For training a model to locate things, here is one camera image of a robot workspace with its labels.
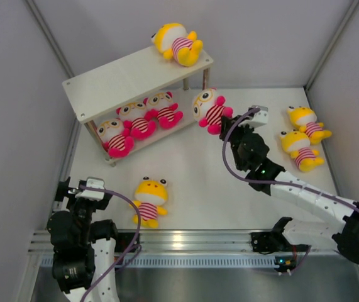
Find aluminium front rail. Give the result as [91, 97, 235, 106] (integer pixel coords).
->
[28, 229, 359, 252]

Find white two-tier shelf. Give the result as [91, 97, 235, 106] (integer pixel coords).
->
[62, 47, 214, 152]

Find yellow frog plush front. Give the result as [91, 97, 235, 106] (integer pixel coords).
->
[132, 176, 168, 228]

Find pink plush with glasses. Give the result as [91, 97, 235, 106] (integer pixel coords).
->
[143, 91, 184, 130]

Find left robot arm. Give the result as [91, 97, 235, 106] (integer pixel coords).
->
[47, 177, 120, 301]

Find left corner aluminium post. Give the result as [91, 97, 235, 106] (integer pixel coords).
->
[23, 0, 74, 78]

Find yellow plush right front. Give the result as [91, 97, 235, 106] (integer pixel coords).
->
[279, 130, 324, 172]

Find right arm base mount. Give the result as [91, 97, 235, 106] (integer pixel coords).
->
[250, 217, 311, 276]

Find pink plush shelf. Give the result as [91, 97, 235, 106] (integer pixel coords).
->
[97, 118, 135, 159]
[116, 102, 157, 140]

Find right corner aluminium post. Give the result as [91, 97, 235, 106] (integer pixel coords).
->
[304, 0, 359, 92]

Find white slotted cable duct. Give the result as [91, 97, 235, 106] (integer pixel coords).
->
[40, 254, 277, 268]

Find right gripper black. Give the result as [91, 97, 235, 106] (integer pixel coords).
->
[219, 115, 256, 171]

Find pink plush shelf left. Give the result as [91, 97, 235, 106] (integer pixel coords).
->
[97, 118, 135, 159]

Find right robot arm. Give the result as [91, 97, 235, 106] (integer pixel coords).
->
[219, 112, 359, 265]

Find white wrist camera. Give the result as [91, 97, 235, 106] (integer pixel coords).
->
[75, 177, 104, 201]
[248, 105, 268, 128]

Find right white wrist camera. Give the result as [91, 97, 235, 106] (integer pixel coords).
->
[248, 105, 268, 128]

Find corner aluminium post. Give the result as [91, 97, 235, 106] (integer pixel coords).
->
[304, 0, 359, 92]
[23, 0, 74, 78]

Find yellow plush on shelf top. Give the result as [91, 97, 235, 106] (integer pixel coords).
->
[151, 23, 204, 67]

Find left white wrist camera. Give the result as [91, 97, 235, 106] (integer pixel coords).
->
[75, 177, 104, 201]

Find yellow plush right back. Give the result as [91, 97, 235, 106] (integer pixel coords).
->
[287, 106, 333, 145]

